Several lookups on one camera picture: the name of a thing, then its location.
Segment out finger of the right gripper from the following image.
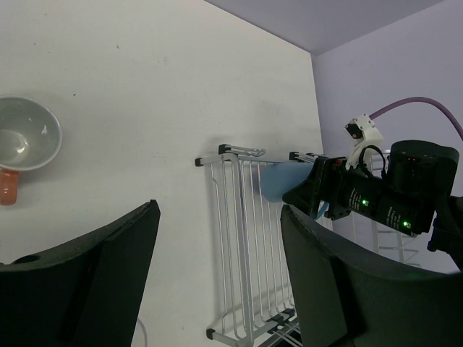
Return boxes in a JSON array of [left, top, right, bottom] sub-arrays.
[[283, 174, 318, 217]]

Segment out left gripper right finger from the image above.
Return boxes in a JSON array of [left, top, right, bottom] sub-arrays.
[[281, 205, 462, 346]]

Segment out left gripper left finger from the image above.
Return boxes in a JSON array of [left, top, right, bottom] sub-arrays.
[[1, 200, 161, 346]]

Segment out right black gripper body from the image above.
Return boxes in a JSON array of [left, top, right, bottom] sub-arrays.
[[307, 157, 383, 220]]

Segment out plain blue cup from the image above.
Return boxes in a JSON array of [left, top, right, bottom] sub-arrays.
[[260, 162, 313, 202]]

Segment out orange ceramic mug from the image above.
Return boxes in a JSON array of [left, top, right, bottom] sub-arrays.
[[1, 95, 63, 206]]

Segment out blue flowered mug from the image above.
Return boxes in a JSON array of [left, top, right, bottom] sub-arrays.
[[315, 202, 330, 220]]

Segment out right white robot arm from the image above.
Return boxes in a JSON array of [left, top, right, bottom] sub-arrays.
[[282, 140, 462, 267]]

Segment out clear plastic glass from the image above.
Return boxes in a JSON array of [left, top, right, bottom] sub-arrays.
[[132, 318, 148, 347]]

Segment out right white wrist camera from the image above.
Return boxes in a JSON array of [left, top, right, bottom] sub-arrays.
[[345, 114, 383, 169]]

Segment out white wire dish rack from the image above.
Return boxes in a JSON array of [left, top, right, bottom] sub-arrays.
[[195, 142, 420, 347]]

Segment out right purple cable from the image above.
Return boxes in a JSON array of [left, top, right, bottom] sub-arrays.
[[369, 96, 463, 140]]

